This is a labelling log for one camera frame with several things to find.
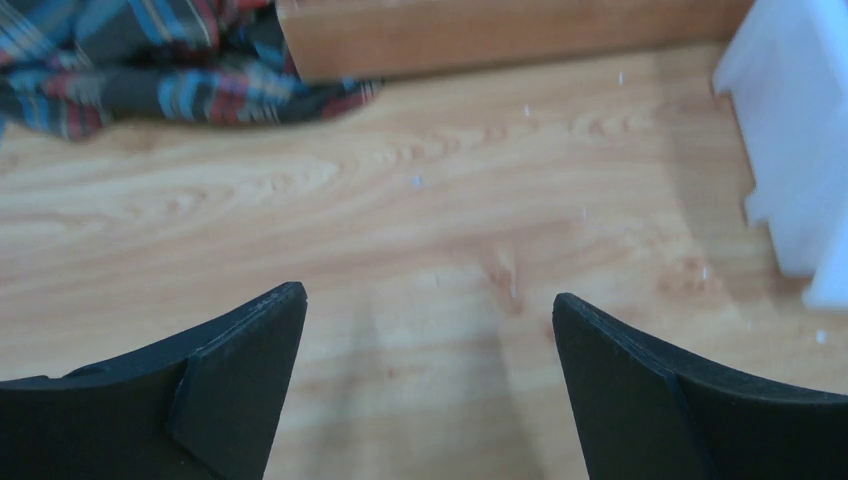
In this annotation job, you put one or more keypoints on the plaid cloth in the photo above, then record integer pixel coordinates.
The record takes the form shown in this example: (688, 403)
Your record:
(70, 68)

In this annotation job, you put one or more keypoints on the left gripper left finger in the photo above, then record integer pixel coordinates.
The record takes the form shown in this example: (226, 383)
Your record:
(204, 403)

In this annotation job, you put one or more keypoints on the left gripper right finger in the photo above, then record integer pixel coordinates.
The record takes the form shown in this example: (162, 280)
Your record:
(647, 409)

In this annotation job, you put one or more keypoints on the wooden compartment tray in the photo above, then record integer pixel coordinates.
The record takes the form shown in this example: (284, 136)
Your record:
(335, 39)

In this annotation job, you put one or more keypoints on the white plastic bin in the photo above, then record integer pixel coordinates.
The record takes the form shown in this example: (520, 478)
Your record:
(785, 71)

